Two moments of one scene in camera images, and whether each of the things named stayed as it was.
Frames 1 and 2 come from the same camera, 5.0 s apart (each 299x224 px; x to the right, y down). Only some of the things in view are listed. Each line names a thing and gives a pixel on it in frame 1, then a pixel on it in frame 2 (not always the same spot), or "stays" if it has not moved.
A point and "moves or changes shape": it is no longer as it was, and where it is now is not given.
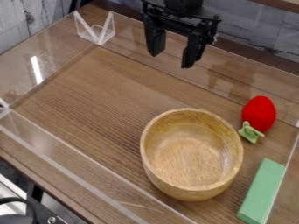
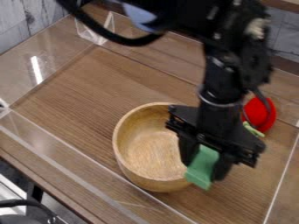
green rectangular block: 258,199 to 201,169
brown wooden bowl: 192,154 moves or changes shape
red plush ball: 258,112 stays
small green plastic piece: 249,132 stays
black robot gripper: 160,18 to 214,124
